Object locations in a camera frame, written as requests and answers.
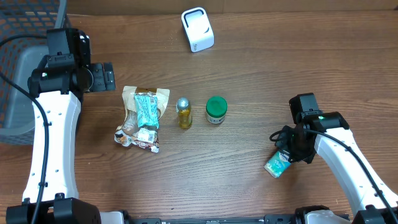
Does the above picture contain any teal Kleenex tissue pack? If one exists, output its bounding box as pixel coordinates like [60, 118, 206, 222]
[264, 151, 291, 178]

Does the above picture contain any teal snack bar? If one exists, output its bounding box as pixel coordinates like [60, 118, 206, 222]
[134, 93, 159, 129]

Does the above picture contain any brown snack pouch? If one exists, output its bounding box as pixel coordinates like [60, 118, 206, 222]
[114, 86, 170, 153]

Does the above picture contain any yellow liquid bottle silver cap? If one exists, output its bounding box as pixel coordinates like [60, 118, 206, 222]
[176, 97, 192, 129]

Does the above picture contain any green lid jar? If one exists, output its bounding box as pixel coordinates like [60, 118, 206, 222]
[206, 96, 228, 124]

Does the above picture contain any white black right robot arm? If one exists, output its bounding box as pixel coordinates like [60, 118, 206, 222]
[267, 93, 397, 223]

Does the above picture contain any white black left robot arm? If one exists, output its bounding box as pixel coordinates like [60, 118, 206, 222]
[1, 28, 116, 223]

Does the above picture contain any white barcode scanner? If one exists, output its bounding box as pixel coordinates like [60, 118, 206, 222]
[181, 7, 215, 53]

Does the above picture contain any dark grey plastic basket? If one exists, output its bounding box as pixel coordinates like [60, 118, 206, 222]
[1, 0, 70, 145]

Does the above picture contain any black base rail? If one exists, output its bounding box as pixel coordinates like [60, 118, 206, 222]
[99, 211, 352, 224]

